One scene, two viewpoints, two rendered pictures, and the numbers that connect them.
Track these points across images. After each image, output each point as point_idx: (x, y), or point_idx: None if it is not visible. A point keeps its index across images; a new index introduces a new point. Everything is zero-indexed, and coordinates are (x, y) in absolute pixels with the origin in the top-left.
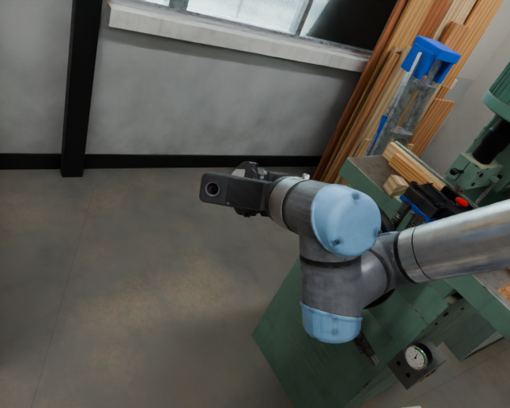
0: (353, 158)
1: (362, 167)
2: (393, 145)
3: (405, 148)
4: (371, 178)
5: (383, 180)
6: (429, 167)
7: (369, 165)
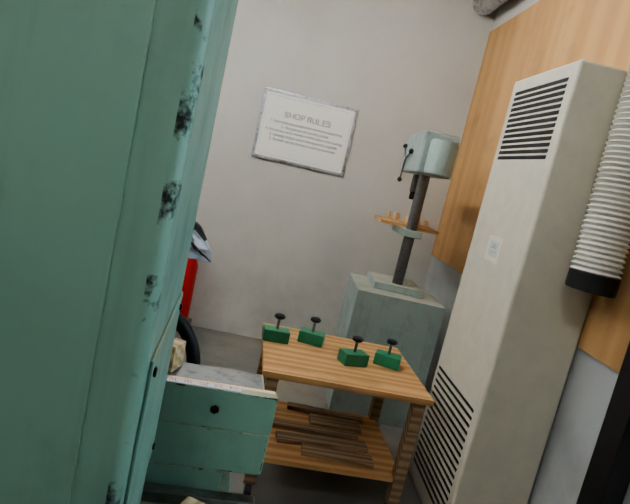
0: (260, 379)
1: (233, 373)
2: (265, 390)
3: (246, 392)
4: (204, 367)
5: (195, 375)
6: (171, 378)
7: (237, 384)
